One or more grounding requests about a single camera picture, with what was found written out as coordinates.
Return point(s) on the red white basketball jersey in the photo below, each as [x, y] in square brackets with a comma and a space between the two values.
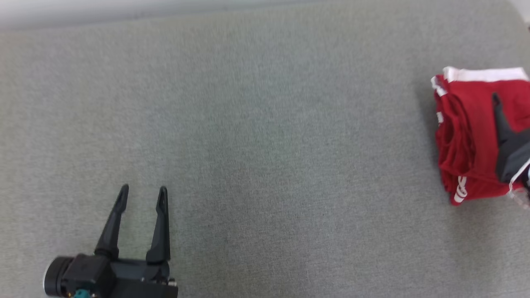
[449, 165]

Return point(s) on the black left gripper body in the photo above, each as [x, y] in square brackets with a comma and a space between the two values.
[145, 281]

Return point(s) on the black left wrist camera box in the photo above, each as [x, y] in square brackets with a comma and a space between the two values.
[83, 273]

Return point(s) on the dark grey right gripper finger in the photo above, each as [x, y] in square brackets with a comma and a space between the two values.
[502, 122]

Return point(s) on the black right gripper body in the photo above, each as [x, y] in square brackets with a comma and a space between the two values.
[513, 157]

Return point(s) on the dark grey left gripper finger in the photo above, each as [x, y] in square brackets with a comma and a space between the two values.
[161, 231]
[112, 231]

